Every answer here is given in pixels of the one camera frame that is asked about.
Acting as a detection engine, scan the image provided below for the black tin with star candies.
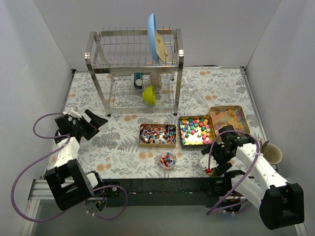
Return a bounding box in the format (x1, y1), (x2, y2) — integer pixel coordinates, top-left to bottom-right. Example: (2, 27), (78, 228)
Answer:
(178, 115), (215, 149)

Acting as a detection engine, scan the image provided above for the stainless steel dish rack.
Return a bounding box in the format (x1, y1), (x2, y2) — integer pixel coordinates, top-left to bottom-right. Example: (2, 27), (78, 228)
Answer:
(84, 28), (184, 116)

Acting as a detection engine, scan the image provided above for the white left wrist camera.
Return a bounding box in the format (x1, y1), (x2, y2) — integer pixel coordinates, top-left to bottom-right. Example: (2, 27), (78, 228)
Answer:
(63, 107), (82, 118)

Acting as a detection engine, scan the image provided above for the beige patterned plate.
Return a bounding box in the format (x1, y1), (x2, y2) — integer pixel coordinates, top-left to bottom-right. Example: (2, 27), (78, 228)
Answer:
(155, 31), (169, 62)

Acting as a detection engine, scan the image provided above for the floral table mat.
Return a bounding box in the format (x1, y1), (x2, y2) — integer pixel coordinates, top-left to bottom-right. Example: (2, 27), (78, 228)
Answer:
(78, 67), (265, 179)

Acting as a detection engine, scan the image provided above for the gold jar lid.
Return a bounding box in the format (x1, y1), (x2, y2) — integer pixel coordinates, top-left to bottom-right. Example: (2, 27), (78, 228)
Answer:
(207, 170), (218, 177)

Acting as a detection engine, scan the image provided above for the aluminium frame rail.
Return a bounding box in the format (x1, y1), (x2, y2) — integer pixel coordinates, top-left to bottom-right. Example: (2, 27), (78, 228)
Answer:
(19, 177), (308, 236)

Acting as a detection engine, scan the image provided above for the gold tin with popsicle candies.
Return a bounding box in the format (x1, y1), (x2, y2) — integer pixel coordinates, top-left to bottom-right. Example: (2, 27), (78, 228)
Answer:
(208, 105), (250, 135)

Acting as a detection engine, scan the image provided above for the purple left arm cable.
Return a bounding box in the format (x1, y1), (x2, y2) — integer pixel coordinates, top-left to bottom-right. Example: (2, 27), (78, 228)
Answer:
(10, 112), (128, 223)

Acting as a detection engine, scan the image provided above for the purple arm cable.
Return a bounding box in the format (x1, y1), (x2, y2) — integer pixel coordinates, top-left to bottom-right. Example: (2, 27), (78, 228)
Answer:
(10, 112), (128, 223)
(206, 130), (262, 216)

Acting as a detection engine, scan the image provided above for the patterned paper cup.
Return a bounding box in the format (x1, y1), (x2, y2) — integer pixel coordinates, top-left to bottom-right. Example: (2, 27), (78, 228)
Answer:
(150, 72), (162, 89)

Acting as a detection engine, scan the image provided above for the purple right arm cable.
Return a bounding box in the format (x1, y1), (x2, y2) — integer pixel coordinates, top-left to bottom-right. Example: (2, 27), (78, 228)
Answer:
(206, 130), (262, 216)

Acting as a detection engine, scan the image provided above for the clear plastic jar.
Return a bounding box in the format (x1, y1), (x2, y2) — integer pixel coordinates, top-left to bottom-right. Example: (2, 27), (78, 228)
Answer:
(158, 151), (177, 171)

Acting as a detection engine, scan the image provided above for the green bowl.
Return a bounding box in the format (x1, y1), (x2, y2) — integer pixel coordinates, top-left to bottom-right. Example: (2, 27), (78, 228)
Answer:
(142, 85), (156, 106)

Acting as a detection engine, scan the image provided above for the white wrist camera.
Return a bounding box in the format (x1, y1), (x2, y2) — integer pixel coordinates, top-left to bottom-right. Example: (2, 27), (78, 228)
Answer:
(199, 155), (218, 171)
(63, 107), (82, 118)

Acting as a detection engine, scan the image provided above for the blue plate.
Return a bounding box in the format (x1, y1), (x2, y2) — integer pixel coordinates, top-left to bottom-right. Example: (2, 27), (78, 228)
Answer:
(147, 13), (159, 62)

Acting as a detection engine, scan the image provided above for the teal white cup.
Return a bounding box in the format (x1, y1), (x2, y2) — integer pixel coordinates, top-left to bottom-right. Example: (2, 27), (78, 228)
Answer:
(133, 72), (143, 89)

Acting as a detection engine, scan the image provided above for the gold tin with lollipops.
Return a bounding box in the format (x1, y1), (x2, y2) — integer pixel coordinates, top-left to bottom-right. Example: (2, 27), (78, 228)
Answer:
(138, 123), (177, 148)

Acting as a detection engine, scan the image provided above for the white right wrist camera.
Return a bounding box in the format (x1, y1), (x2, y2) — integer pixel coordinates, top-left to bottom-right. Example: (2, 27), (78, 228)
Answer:
(199, 155), (218, 171)

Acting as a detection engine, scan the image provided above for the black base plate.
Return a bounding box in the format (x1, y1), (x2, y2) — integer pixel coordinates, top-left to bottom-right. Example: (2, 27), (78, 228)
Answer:
(103, 177), (232, 207)

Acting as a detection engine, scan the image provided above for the beige paper cup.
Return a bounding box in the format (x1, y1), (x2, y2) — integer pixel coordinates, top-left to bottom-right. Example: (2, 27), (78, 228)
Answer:
(260, 141), (283, 165)

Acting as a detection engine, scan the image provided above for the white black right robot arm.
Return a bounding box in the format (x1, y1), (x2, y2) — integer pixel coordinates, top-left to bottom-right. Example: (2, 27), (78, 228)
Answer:
(207, 125), (305, 230)

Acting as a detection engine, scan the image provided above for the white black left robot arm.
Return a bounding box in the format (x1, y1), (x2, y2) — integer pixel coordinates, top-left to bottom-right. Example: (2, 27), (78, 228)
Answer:
(45, 109), (108, 211)

